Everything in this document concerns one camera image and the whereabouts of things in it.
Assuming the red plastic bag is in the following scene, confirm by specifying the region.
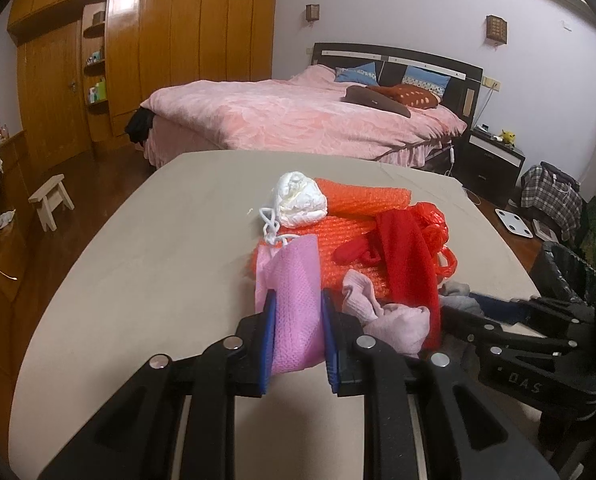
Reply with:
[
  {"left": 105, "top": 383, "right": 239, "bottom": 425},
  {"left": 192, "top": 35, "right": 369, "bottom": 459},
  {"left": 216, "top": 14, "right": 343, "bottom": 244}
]
[{"left": 408, "top": 202, "right": 458, "bottom": 284}]

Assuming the left wooden wall lamp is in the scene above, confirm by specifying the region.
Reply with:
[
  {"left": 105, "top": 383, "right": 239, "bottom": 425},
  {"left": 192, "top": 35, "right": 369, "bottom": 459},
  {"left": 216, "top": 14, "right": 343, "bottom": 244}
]
[{"left": 304, "top": 4, "right": 320, "bottom": 24}]

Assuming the right wooden wall lamp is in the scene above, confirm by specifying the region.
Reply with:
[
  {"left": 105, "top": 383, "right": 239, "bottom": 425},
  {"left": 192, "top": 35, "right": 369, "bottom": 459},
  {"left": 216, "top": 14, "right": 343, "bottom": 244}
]
[{"left": 486, "top": 14, "right": 508, "bottom": 44}]

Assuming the right blue pillow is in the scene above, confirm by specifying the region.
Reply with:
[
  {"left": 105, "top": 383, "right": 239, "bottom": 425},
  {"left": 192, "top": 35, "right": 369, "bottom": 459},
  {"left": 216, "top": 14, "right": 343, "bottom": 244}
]
[{"left": 402, "top": 66, "right": 451, "bottom": 100}]

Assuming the pink mesh pouch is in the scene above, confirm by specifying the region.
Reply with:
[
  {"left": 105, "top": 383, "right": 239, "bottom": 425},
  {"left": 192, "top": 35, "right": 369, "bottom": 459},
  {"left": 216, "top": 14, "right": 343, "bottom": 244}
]
[{"left": 255, "top": 234, "right": 324, "bottom": 375}]

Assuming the wooden wall lamp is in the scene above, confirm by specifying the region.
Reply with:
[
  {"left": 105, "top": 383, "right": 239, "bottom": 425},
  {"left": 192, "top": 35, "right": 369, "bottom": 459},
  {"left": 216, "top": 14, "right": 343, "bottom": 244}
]
[
  {"left": 304, "top": 4, "right": 320, "bottom": 24},
  {"left": 486, "top": 14, "right": 508, "bottom": 44}
]

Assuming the yellow plush toy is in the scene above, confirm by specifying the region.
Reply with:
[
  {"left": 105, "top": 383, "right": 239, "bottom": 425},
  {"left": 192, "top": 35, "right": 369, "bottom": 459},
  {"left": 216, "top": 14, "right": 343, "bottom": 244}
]
[{"left": 501, "top": 130, "right": 516, "bottom": 146}]

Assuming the grey sock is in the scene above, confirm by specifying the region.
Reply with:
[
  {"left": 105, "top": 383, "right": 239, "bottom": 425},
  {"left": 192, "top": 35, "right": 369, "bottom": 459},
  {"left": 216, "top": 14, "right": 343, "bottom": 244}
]
[{"left": 437, "top": 280, "right": 487, "bottom": 366}]

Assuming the left blue pillow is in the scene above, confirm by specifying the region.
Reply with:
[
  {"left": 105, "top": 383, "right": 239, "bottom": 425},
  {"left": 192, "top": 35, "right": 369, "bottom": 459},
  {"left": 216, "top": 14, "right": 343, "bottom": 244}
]
[{"left": 335, "top": 62, "right": 378, "bottom": 86}]

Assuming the plaid cloth covered chair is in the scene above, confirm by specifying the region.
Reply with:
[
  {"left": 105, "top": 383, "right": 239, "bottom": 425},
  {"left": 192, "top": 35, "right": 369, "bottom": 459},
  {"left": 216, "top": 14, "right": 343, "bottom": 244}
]
[{"left": 519, "top": 162, "right": 586, "bottom": 242}]

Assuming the white bathroom scale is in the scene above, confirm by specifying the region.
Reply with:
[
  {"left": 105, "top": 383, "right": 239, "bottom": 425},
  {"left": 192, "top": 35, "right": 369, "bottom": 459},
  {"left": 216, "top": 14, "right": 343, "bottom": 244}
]
[{"left": 494, "top": 208, "right": 533, "bottom": 240}]

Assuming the red cloth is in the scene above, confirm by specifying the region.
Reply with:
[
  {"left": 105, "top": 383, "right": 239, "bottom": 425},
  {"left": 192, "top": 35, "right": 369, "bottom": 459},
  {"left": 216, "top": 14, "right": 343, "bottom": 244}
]
[{"left": 333, "top": 208, "right": 441, "bottom": 350}]

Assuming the black bed headboard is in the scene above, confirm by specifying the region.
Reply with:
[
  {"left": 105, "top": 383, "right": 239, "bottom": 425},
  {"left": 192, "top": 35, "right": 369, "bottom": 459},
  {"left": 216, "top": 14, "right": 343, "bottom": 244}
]
[{"left": 311, "top": 42, "right": 484, "bottom": 128}]

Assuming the pink quilted bed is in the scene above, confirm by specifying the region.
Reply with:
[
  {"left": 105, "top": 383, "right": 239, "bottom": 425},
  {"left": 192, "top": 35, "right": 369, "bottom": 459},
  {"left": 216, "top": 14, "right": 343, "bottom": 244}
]
[{"left": 124, "top": 64, "right": 467, "bottom": 168}]

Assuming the wooden wardrobe wall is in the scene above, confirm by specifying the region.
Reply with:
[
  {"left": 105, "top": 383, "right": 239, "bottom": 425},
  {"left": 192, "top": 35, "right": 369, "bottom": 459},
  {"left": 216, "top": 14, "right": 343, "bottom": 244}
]
[{"left": 7, "top": 0, "right": 275, "bottom": 171}]

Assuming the brown dotted cushion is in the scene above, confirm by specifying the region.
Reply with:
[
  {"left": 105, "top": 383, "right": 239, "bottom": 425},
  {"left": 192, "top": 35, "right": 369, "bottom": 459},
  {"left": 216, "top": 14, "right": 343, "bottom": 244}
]
[{"left": 368, "top": 84, "right": 440, "bottom": 110}]

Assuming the small white wooden stool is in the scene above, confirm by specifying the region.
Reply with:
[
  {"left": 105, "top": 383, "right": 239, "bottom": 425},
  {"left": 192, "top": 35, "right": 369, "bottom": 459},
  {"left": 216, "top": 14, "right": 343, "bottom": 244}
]
[{"left": 28, "top": 174, "right": 74, "bottom": 232}]

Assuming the dark brown flat cushion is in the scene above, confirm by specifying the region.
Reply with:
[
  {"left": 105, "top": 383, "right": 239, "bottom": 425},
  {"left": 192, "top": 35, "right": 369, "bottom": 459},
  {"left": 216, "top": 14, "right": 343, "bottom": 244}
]
[{"left": 341, "top": 84, "right": 411, "bottom": 118}]

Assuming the blue pillow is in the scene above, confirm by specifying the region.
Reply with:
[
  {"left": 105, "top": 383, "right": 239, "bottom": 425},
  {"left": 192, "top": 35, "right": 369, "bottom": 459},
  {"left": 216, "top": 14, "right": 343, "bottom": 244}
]
[
  {"left": 402, "top": 66, "right": 451, "bottom": 100},
  {"left": 335, "top": 62, "right": 378, "bottom": 86}
]

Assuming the orange foam net sheet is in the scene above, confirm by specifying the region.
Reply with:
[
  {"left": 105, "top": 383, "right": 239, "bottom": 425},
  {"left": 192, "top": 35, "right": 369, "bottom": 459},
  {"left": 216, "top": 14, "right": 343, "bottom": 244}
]
[
  {"left": 277, "top": 216, "right": 390, "bottom": 300},
  {"left": 315, "top": 178, "right": 412, "bottom": 217}
]

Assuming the pale pink sock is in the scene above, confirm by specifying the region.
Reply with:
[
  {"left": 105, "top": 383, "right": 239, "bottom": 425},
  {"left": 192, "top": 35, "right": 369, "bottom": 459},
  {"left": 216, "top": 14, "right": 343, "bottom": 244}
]
[{"left": 341, "top": 270, "right": 430, "bottom": 358}]

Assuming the wooden side desk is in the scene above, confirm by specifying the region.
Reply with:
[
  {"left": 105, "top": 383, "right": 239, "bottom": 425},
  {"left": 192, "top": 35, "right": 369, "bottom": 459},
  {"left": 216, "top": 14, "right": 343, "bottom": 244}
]
[{"left": 0, "top": 131, "right": 31, "bottom": 451}]

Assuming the white paper ball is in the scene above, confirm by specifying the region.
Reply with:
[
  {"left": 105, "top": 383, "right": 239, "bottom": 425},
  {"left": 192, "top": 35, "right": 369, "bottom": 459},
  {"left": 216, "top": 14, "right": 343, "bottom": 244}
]
[{"left": 259, "top": 171, "right": 328, "bottom": 246}]

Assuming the black white nightstand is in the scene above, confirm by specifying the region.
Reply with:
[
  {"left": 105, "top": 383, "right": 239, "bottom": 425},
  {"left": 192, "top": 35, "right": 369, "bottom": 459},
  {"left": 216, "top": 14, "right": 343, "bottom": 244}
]
[{"left": 452, "top": 130, "right": 526, "bottom": 208}]

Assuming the black bag lined trash bin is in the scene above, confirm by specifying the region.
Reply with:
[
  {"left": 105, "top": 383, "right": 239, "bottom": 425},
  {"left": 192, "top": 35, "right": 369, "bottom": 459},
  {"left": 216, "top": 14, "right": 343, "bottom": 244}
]
[{"left": 529, "top": 242, "right": 596, "bottom": 307}]

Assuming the wall power socket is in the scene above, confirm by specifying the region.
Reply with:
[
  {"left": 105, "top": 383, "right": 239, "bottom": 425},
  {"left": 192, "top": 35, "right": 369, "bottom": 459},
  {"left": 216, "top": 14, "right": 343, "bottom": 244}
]
[{"left": 481, "top": 76, "right": 501, "bottom": 91}]

